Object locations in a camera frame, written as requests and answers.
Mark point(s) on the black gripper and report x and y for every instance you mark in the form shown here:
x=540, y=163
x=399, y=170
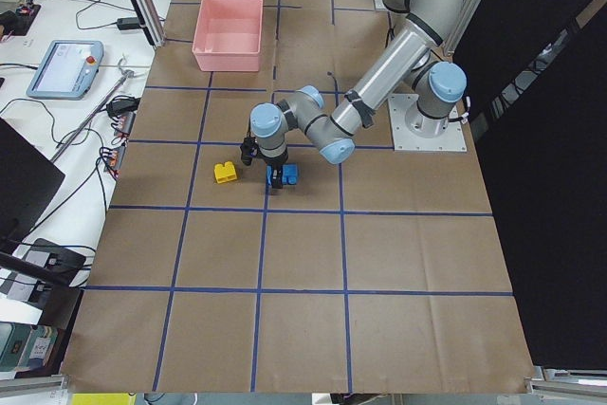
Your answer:
x=275, y=163

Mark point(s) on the blue toy block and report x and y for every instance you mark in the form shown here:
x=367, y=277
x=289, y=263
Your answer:
x=291, y=174

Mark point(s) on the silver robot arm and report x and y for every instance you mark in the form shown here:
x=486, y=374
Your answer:
x=439, y=85

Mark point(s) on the pink plastic box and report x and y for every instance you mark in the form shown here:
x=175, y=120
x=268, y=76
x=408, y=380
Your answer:
x=228, y=35

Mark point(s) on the yellow toy block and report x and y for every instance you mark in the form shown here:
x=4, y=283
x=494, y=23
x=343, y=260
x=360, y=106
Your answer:
x=224, y=172

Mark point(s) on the black power adapter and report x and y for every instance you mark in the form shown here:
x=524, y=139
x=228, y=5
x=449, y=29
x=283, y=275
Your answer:
x=128, y=23

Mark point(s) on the blue teach pendant tablet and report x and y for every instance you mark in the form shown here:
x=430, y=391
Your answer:
x=67, y=71

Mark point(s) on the black laptop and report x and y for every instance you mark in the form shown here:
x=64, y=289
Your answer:
x=29, y=182

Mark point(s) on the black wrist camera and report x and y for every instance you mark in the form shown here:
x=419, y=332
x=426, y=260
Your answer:
x=249, y=150

